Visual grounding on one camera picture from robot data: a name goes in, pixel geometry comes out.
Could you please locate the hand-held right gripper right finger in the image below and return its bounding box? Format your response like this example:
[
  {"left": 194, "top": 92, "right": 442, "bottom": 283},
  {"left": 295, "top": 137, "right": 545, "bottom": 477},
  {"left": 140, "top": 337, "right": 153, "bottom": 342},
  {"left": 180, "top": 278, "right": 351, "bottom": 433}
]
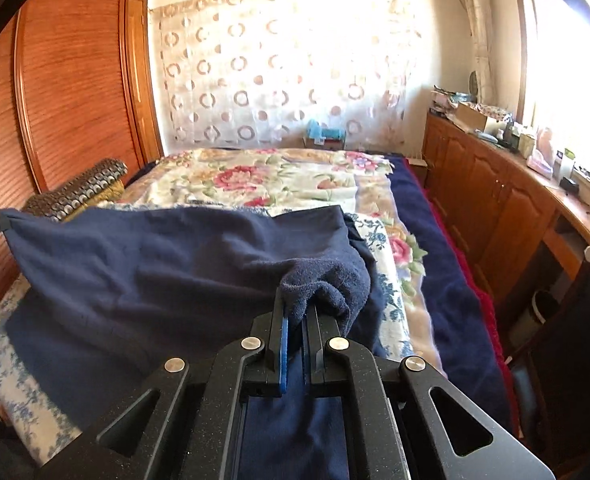
[{"left": 302, "top": 302, "right": 558, "bottom": 480}]

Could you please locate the open cardboard box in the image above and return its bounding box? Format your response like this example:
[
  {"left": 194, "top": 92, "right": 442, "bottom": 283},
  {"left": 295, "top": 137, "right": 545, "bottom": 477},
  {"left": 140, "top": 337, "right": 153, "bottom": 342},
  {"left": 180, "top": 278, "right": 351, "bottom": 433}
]
[{"left": 455, "top": 102, "right": 496, "bottom": 131}]

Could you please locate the blue floral sheet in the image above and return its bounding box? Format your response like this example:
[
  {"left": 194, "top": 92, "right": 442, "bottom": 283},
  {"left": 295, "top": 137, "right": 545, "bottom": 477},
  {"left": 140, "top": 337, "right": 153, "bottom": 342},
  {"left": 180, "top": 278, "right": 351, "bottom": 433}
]
[{"left": 0, "top": 200, "right": 408, "bottom": 466}]

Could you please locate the dark circle-pattern pillow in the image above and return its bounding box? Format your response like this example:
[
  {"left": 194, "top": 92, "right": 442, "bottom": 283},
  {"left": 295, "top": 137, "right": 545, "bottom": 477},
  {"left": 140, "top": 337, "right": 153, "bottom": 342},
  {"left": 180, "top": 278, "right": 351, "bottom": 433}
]
[{"left": 22, "top": 158, "right": 128, "bottom": 223}]

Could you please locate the white bottle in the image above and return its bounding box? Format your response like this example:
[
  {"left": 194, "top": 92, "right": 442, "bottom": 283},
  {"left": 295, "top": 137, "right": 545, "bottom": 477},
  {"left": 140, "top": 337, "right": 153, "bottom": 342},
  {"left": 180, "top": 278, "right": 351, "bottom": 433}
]
[{"left": 552, "top": 147, "right": 576, "bottom": 181}]

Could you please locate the blue plastic bag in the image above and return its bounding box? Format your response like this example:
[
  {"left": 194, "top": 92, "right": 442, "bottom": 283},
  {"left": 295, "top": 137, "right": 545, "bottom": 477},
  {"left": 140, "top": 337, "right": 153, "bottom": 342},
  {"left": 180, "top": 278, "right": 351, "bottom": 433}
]
[{"left": 306, "top": 120, "right": 347, "bottom": 140}]

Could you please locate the sheer circle-pattern curtain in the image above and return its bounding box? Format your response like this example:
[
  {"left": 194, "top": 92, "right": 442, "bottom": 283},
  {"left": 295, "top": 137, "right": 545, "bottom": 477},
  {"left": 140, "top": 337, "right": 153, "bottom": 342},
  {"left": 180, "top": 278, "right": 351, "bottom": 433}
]
[{"left": 149, "top": 0, "right": 426, "bottom": 153}]

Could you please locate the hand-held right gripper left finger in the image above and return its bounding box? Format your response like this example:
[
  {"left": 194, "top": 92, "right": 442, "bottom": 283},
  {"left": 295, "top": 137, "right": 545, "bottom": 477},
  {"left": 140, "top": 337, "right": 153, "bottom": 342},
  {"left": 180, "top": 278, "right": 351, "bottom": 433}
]
[{"left": 35, "top": 300, "right": 301, "bottom": 480}]

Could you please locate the white patterned window curtain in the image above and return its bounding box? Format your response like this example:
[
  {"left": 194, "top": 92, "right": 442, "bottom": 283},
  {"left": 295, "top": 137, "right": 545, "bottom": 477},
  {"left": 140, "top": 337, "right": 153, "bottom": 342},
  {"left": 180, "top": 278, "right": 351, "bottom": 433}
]
[{"left": 452, "top": 0, "right": 500, "bottom": 106}]

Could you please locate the navy printed t-shirt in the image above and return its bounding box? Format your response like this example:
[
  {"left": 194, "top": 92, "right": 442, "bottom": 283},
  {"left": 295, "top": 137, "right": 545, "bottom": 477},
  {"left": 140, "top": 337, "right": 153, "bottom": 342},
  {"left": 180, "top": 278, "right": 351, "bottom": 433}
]
[{"left": 0, "top": 205, "right": 376, "bottom": 480}]

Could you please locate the wood-framed window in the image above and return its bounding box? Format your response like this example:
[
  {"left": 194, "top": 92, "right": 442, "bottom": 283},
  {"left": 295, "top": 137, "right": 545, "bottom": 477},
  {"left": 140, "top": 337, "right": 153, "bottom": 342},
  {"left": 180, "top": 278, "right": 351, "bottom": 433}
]
[{"left": 507, "top": 0, "right": 590, "bottom": 201}]

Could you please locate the navy blanket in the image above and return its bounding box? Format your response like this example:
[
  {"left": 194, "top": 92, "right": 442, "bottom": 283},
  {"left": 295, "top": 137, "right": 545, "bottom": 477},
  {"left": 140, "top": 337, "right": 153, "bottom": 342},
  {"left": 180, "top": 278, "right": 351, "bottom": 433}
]
[{"left": 387, "top": 156, "right": 513, "bottom": 436}]

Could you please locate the waste bin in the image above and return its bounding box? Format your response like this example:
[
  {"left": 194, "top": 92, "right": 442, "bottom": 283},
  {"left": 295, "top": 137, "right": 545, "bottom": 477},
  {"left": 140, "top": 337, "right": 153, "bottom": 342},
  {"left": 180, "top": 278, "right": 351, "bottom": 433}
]
[{"left": 512, "top": 287, "right": 560, "bottom": 346}]

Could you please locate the wooden slatted wardrobe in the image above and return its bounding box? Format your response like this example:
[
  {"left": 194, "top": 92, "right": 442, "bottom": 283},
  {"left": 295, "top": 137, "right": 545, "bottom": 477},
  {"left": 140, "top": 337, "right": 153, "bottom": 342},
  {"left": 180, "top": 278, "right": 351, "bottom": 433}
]
[{"left": 0, "top": 0, "right": 165, "bottom": 306}]

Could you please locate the wooden sideboard cabinet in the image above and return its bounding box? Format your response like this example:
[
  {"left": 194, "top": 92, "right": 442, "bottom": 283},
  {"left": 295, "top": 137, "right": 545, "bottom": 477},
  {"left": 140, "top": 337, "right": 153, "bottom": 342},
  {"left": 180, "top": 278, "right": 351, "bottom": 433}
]
[{"left": 421, "top": 110, "right": 590, "bottom": 306}]

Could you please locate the pile of folded papers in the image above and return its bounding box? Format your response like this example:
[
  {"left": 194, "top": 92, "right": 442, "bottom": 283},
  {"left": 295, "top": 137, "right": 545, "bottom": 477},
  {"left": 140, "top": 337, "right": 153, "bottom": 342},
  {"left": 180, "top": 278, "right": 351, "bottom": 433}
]
[{"left": 430, "top": 87, "right": 468, "bottom": 116}]

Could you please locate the pink floral blanket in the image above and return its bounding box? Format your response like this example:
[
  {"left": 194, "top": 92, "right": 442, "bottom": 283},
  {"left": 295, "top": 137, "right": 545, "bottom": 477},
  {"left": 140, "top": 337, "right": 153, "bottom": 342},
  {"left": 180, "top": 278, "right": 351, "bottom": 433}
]
[{"left": 98, "top": 147, "right": 443, "bottom": 376}]

